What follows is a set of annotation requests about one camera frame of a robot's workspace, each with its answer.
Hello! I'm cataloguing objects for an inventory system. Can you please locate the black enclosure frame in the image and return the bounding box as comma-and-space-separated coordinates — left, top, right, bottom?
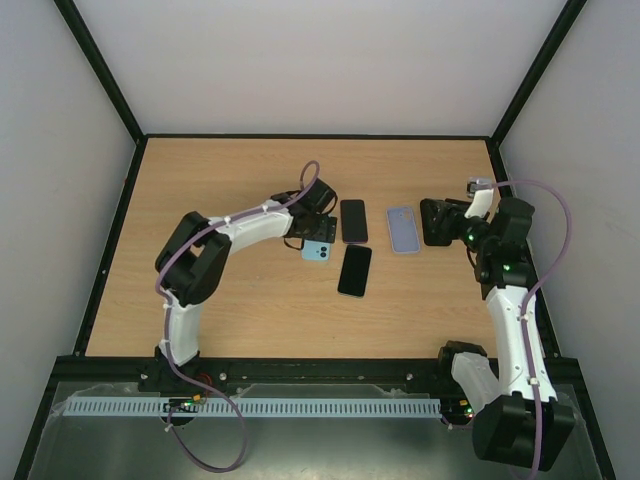
15, 1, 615, 479

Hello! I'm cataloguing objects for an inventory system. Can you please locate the lavender phone case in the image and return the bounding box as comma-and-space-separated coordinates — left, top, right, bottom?
386, 206, 420, 254

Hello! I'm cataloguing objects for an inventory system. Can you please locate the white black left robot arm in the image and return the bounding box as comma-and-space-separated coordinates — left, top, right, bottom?
142, 179, 338, 391

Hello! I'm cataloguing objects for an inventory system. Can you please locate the grey metal front plate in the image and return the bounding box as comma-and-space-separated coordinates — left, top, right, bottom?
29, 382, 601, 480

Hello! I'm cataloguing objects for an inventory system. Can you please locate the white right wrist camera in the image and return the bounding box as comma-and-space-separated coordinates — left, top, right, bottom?
464, 177, 494, 219

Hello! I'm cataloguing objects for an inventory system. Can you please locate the light blue card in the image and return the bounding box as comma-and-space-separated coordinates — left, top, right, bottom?
301, 240, 331, 262

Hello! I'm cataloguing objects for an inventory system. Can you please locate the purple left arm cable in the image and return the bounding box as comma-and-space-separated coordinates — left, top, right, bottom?
153, 159, 321, 474

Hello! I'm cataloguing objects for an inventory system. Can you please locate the purple smartphone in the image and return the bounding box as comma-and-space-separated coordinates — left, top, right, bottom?
340, 199, 368, 244

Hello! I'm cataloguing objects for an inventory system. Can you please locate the right circuit board with leds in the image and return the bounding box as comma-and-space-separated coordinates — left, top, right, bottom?
459, 399, 475, 420

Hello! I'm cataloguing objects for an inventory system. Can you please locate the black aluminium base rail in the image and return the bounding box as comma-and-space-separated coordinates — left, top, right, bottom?
54, 355, 581, 394

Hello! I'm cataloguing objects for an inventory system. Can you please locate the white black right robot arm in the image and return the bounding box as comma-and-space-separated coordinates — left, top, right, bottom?
420, 197, 575, 472

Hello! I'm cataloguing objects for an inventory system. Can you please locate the black phone case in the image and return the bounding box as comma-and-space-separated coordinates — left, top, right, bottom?
419, 198, 452, 247

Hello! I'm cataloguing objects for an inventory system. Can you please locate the circuit board with leds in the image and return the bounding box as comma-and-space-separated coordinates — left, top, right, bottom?
164, 395, 208, 413
459, 399, 475, 420

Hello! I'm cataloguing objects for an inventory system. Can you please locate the white slotted cable duct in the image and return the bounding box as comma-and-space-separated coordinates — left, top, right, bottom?
62, 397, 441, 419

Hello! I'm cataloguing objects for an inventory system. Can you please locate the left circuit board with leds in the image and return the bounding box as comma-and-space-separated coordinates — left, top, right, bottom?
164, 395, 208, 413

